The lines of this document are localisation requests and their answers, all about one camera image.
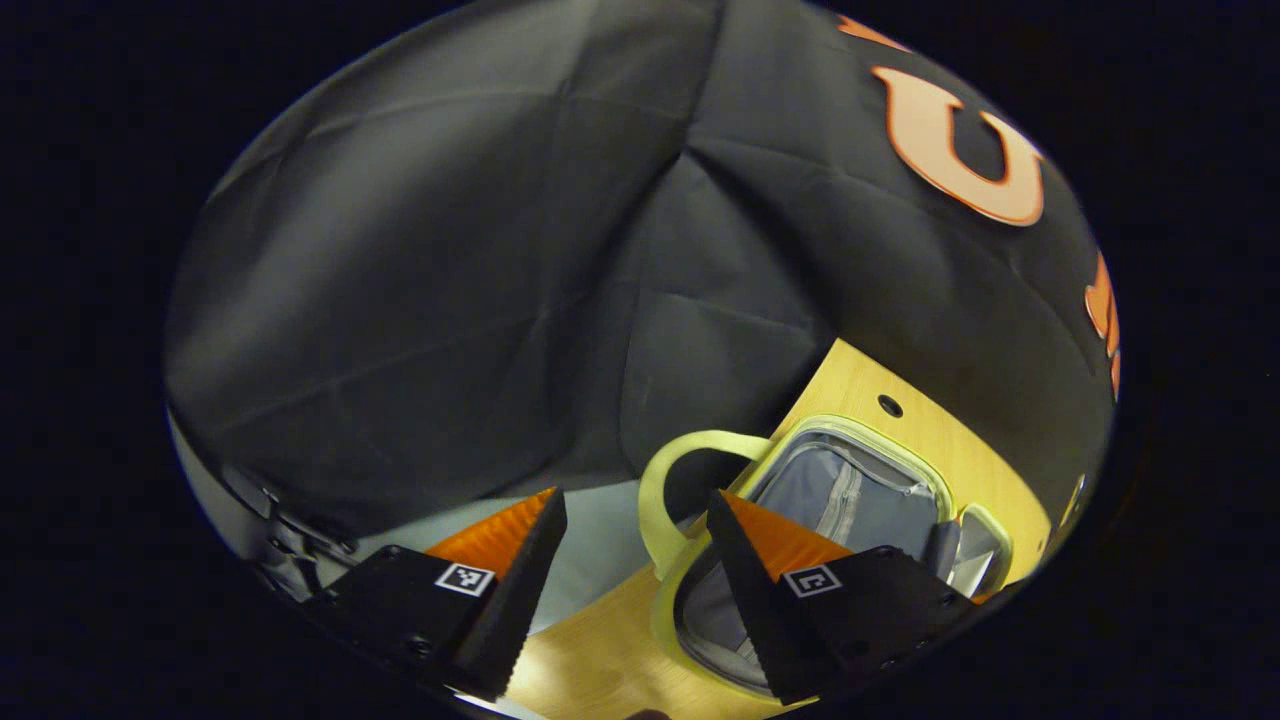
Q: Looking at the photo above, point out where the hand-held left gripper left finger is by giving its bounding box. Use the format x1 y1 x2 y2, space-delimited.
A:
305 487 569 704

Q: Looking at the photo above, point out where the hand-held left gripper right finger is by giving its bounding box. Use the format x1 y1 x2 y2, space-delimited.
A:
705 490 978 707

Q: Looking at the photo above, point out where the black backdrop cloth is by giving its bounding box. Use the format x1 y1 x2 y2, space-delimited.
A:
163 0 1121 521

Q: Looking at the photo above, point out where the pale yellow suitcase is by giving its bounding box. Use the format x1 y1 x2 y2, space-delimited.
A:
638 415 1014 707

